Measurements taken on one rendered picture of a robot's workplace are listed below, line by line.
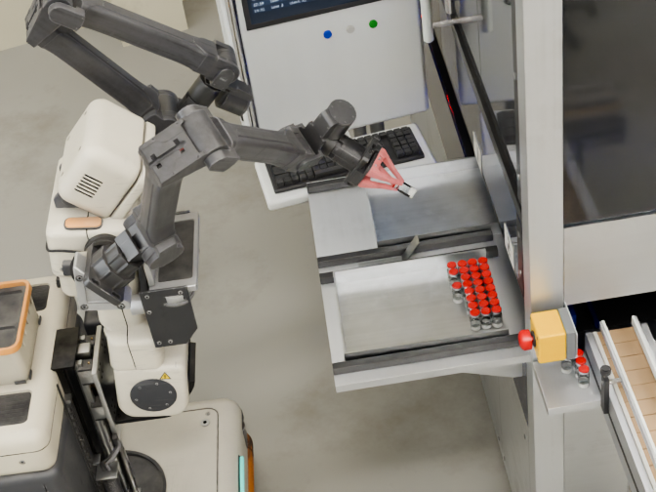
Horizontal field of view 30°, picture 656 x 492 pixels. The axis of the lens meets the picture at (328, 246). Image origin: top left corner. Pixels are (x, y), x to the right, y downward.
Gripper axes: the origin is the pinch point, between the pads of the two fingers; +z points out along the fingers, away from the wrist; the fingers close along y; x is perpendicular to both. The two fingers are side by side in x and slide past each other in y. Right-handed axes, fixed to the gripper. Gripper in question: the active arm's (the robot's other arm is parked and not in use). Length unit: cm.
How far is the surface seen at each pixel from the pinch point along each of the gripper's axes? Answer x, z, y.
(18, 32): 177, -142, -275
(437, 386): 35, 57, -116
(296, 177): 35, -14, -63
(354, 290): -4.6, 7.6, -34.0
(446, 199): 30.5, 17.7, -33.5
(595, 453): -12, 70, -28
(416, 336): -14.0, 21.5, -22.4
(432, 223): 21.6, 16.9, -32.4
